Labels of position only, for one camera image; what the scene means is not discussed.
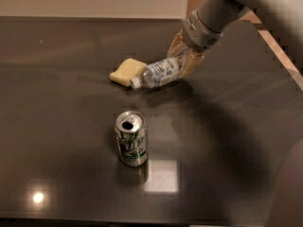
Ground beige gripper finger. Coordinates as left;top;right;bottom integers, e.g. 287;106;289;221
167;30;190;58
177;49;205;79

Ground clear blue-labelled plastic bottle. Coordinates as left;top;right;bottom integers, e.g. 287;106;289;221
131;57;182;89

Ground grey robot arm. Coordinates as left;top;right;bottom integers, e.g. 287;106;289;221
168;0;303;76

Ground yellow sponge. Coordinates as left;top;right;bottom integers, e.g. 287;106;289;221
109;59;147;87

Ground silver green soda can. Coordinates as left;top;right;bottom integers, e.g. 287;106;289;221
115;111;148;166

